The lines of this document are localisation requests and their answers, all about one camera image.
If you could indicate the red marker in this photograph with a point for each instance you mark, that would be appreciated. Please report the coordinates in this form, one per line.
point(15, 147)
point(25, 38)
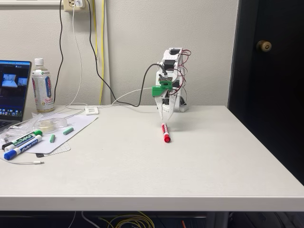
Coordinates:
point(165, 133)

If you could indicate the green capped marker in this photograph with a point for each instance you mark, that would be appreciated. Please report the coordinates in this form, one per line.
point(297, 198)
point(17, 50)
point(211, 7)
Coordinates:
point(26, 137)

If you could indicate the blue capped marker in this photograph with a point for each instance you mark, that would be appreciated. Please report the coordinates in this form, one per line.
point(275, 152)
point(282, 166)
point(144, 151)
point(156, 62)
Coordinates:
point(21, 149)

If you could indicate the black capped marker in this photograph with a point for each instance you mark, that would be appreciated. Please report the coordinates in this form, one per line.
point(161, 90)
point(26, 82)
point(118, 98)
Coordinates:
point(6, 145)

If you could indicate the white flat adapter box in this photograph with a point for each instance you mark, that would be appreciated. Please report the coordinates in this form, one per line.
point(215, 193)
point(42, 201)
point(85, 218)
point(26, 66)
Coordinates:
point(91, 110)

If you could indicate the white plastic sheet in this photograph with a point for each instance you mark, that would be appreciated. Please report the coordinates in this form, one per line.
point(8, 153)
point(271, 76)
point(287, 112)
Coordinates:
point(76, 126)

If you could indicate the brass door knob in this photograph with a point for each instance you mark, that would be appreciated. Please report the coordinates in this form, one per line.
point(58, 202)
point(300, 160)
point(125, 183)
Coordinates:
point(263, 45)

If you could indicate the green chalk piece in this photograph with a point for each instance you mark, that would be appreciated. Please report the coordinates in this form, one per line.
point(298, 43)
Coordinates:
point(52, 138)
point(68, 130)

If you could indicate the black door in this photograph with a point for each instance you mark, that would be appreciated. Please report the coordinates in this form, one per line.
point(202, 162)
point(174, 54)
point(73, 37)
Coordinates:
point(273, 83)

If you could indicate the clear round dish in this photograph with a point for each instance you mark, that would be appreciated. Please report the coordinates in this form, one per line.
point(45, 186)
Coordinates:
point(51, 123)

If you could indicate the clear plastic drink bottle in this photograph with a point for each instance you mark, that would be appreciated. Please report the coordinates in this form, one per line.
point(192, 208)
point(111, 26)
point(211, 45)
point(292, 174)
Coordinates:
point(43, 90)

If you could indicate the white charger plug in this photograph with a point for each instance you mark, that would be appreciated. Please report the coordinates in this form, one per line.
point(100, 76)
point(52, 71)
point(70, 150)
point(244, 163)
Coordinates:
point(79, 2)

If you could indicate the small black flat tab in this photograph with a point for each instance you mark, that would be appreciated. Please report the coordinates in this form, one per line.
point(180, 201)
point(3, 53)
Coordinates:
point(40, 155)

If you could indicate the clear plastic bag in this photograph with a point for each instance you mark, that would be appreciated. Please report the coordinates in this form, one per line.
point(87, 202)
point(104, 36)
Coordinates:
point(16, 129)

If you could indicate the grey laptop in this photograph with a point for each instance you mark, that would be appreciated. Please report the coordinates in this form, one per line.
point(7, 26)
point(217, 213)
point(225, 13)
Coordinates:
point(12, 92)

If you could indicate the green camera mount with board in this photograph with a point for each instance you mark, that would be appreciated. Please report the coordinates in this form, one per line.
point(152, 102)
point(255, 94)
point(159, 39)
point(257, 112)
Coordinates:
point(160, 90)

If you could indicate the beige wall outlet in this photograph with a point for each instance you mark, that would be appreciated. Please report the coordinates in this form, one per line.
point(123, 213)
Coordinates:
point(72, 5)

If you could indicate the white wall trim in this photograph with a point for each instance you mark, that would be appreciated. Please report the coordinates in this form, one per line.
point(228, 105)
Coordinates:
point(28, 2)

